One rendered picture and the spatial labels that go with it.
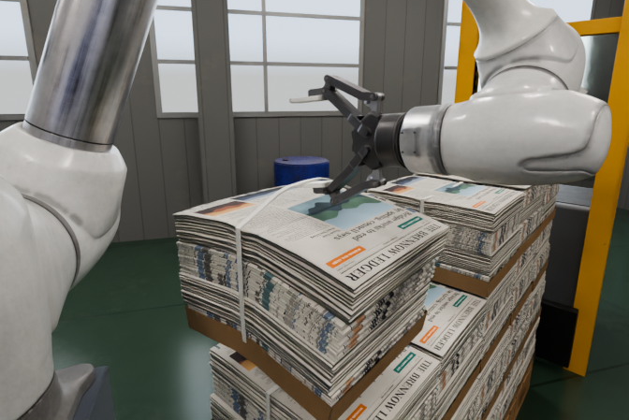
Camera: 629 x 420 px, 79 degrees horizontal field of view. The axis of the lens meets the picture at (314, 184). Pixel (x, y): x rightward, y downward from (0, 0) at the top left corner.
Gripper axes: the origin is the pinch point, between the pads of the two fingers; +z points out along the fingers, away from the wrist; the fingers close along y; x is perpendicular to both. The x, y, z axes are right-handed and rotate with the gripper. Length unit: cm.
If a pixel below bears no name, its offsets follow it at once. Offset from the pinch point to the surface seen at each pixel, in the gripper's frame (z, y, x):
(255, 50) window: 235, -72, 195
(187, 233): 15.1, 14.9, -14.5
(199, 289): 13.1, 24.8, -14.4
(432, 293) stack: -5, 42, 42
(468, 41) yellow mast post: 29, -40, 158
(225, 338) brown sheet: 7.1, 32.0, -14.2
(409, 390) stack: -15.8, 44.0, 6.9
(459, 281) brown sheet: -9, 40, 47
